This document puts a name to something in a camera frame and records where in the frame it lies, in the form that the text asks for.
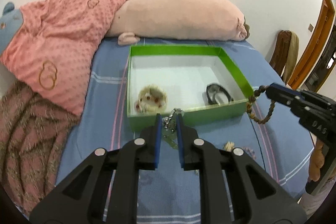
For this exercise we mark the silver chain jewelry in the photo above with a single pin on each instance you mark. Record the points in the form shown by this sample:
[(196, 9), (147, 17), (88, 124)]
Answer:
[(169, 131)]

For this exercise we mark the wooden door frame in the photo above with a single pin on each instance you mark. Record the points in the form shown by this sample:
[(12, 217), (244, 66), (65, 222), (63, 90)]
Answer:
[(315, 45)]

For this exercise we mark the green cardboard box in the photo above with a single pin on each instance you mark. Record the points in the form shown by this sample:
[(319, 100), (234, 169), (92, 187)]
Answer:
[(183, 72)]

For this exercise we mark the wooden chair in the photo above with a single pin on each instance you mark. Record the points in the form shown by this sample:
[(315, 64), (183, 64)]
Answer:
[(285, 54)]

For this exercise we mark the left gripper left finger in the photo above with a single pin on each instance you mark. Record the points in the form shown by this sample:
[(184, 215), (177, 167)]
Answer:
[(104, 187)]

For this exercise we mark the pink plush pig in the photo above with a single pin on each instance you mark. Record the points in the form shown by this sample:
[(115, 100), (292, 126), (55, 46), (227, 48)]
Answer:
[(178, 19)]

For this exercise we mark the cream white wrist watch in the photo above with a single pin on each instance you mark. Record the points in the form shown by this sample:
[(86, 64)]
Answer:
[(151, 100)]

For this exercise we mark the right hand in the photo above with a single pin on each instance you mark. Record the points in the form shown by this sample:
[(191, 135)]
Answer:
[(317, 160)]

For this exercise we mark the brown pink fringed blanket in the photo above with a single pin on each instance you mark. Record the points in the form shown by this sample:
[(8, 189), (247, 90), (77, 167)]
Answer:
[(34, 132)]

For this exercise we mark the pink dotted pillow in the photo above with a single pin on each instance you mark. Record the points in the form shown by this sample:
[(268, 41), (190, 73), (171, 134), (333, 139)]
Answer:
[(49, 45)]

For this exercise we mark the black wrist watch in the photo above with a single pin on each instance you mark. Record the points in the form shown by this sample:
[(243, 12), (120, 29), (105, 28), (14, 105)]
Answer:
[(217, 95)]

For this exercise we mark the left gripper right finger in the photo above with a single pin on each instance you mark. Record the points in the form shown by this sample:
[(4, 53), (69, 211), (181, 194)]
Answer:
[(233, 187)]

